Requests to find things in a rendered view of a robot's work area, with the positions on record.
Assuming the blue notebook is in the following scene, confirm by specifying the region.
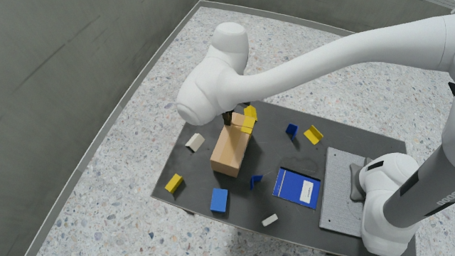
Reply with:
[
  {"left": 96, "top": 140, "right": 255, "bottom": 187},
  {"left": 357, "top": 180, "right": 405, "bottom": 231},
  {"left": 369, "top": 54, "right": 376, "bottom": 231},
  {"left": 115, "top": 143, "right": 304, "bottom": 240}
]
[{"left": 272, "top": 166, "right": 321, "bottom": 209}]

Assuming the brown cardboard box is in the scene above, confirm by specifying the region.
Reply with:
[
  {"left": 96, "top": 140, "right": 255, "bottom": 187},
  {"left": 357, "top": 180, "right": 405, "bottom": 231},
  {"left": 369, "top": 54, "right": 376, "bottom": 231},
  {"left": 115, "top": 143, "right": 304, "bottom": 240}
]
[{"left": 210, "top": 112, "right": 250, "bottom": 178}]

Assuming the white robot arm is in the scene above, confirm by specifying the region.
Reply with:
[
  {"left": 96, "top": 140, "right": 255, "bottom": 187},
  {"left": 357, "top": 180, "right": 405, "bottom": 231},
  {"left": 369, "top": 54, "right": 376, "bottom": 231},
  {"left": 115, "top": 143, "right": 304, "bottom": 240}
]
[{"left": 176, "top": 14, "right": 455, "bottom": 256}]

